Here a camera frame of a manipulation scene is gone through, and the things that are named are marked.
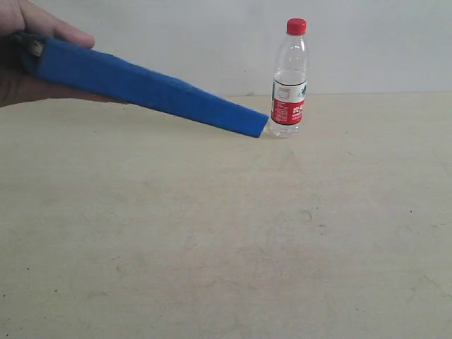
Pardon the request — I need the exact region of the person's bare hand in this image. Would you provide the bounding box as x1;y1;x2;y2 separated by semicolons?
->
1;1;116;107

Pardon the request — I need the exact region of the blue ring binder notebook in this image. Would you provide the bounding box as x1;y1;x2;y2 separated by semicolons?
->
12;32;268;138

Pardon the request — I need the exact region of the clear water bottle red label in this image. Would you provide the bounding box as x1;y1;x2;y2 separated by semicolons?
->
270;18;309;138

